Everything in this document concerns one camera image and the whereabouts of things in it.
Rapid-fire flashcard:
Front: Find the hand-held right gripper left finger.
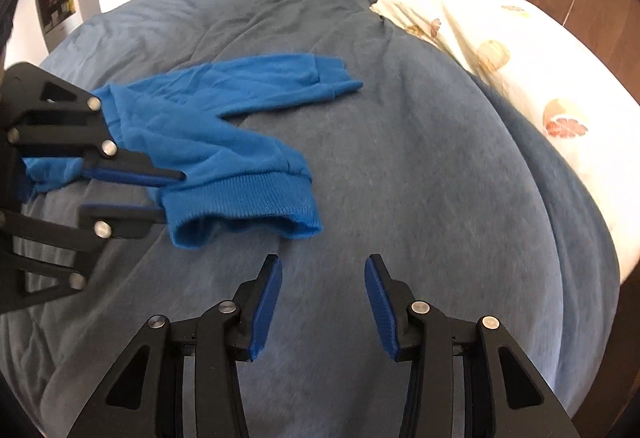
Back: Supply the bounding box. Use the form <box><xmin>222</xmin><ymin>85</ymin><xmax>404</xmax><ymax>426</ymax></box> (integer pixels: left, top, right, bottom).
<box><xmin>65</xmin><ymin>254</ymin><xmax>284</xmax><ymax>438</ymax></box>

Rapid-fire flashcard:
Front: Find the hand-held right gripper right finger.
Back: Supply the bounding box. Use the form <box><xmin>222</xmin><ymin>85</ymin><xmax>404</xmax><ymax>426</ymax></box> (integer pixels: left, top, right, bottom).
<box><xmin>364</xmin><ymin>253</ymin><xmax>583</xmax><ymax>438</ymax></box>

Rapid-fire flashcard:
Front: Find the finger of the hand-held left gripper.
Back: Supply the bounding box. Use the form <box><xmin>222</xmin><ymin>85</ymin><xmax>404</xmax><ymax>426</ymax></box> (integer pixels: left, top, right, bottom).
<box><xmin>0</xmin><ymin>62</ymin><xmax>187</xmax><ymax>187</ymax></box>
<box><xmin>0</xmin><ymin>203</ymin><xmax>167</xmax><ymax>315</ymax></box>

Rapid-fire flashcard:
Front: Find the grey-blue blanket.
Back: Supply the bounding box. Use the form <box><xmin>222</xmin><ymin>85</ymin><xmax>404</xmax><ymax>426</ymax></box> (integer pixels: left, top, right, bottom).
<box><xmin>0</xmin><ymin>0</ymin><xmax>621</xmax><ymax>438</ymax></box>

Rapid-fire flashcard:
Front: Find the cream leaf-print pillow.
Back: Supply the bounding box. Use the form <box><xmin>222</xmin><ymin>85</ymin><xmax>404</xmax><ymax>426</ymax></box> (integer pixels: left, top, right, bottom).
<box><xmin>362</xmin><ymin>0</ymin><xmax>640</xmax><ymax>286</ymax></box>

